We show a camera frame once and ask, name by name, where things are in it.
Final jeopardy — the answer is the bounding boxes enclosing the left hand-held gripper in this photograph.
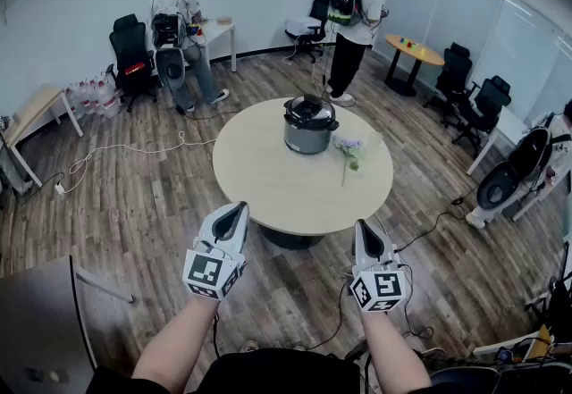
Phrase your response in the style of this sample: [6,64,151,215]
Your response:
[181,201,250,302]

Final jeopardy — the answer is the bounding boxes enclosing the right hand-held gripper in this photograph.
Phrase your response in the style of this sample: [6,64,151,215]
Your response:
[349,218,407,314]

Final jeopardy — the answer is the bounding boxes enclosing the grey electric pressure cooker pot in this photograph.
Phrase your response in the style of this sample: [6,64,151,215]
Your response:
[282,113,341,156]

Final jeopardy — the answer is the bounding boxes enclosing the person's left forearm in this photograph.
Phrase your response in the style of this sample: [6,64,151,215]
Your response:
[131,293,220,394]

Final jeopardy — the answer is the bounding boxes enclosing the person's right forearm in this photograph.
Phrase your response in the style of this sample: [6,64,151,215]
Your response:
[359,306,433,394]

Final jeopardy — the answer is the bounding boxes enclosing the round beige table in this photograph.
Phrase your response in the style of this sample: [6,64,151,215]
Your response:
[212,96,395,250]

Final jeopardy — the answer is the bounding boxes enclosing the purple artificial flower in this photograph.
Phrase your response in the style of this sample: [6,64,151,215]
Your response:
[332,135,368,188]

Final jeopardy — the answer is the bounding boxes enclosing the grey oval pod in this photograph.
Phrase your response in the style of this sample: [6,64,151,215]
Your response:
[475,159,522,210]
[155,46,187,90]

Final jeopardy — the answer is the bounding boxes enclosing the person's black shirt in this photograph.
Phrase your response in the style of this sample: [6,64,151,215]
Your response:
[84,347,434,394]

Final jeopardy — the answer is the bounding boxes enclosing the pack of water bottles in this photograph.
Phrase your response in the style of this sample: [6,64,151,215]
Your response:
[64,72,124,122]

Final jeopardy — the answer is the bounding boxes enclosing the black office chair red light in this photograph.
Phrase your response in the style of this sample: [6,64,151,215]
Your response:
[108,13,160,113]

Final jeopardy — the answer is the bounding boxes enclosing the white rectangular desk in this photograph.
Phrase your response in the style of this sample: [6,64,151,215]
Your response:
[147,19,238,73]

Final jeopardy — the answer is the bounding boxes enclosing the small round wooden table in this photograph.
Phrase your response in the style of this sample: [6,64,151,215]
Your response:
[383,34,447,97]

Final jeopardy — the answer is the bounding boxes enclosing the grey desk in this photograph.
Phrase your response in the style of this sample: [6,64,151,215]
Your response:
[0,254,139,394]

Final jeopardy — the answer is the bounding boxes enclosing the black chair with white cover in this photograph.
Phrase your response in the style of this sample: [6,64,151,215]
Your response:
[283,0,334,65]

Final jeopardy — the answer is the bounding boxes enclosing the beige wooden desk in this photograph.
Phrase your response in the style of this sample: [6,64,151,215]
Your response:
[0,84,85,189]

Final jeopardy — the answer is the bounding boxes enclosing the white floor cable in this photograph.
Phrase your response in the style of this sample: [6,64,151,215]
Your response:
[66,130,218,196]

